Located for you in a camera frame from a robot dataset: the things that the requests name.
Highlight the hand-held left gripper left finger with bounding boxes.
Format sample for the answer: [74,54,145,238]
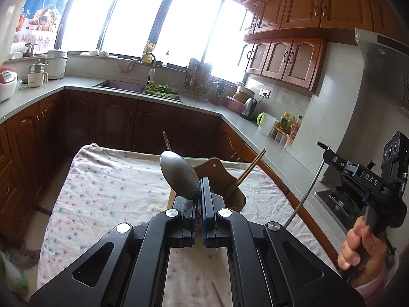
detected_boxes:
[28,194,202,307]

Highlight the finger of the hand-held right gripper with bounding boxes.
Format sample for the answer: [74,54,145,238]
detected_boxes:
[316,141,356,175]

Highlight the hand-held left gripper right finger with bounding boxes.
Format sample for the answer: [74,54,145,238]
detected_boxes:
[201,178,365,307]

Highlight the wooden utensil holder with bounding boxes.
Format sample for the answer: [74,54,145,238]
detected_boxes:
[168,157,247,213]

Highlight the long metal spoon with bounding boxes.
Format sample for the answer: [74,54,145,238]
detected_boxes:
[159,150,202,201]

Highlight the metal chopstick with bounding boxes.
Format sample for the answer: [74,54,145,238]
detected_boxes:
[210,281,225,307]
[285,161,326,230]

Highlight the person's right forearm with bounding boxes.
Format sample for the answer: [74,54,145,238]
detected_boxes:
[348,262,397,299]

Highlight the person's right hand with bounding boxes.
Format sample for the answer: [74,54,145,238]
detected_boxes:
[338,215,389,282]

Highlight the gas stove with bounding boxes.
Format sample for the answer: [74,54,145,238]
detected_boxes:
[314,182,365,231]

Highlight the group of seasoning bottles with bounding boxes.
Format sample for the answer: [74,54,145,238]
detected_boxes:
[270,112,303,148]

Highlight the floral white tablecloth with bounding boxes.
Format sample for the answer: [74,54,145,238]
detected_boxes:
[37,142,340,307]

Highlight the steel electric kettle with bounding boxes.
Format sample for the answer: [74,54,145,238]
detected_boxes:
[240,97,258,121]

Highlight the steel range hood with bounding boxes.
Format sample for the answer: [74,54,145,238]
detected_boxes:
[354,28,409,110]

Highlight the grey kitchen countertop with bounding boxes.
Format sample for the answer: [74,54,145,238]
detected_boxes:
[0,76,349,241]

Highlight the pink basin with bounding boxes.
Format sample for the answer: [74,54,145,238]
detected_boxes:
[226,95,247,113]

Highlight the wooden lower cabinets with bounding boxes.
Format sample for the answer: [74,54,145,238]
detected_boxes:
[0,90,289,250]

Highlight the wooden cabinets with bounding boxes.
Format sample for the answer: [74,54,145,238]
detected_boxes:
[239,0,385,94]
[0,90,289,250]

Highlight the basket of green vegetables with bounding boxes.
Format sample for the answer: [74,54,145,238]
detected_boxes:
[146,84,178,96]

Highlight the wooden upper cabinets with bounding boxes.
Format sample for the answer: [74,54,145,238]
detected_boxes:
[239,0,385,94]

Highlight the dish drying rack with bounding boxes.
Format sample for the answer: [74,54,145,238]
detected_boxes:
[184,57,213,100]

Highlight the kitchen sink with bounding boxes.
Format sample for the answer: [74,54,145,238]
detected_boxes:
[93,80,146,94]

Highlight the kitchen faucet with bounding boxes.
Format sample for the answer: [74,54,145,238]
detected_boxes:
[140,52,157,87]

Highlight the pink dish cloth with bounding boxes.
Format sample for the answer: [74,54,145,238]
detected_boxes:
[116,58,137,74]

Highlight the yellow bottle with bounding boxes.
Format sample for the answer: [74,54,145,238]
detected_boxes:
[142,40,153,65]

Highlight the white bowls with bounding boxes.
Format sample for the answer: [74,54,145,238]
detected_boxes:
[81,49,110,58]

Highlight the large white cooker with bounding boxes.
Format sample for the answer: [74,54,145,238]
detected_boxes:
[45,49,69,80]

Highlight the kitchen window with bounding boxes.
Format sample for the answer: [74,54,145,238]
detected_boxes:
[54,0,254,78]

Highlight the small white electric pot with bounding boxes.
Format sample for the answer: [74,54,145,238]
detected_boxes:
[27,59,49,89]

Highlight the white and red rice cooker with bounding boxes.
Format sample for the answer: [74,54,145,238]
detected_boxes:
[0,66,18,103]

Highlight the white jug green handle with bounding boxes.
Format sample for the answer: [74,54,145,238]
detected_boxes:
[256,112,279,136]

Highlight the fruit and palm wall poster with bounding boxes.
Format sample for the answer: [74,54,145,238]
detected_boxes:
[12,0,78,44]

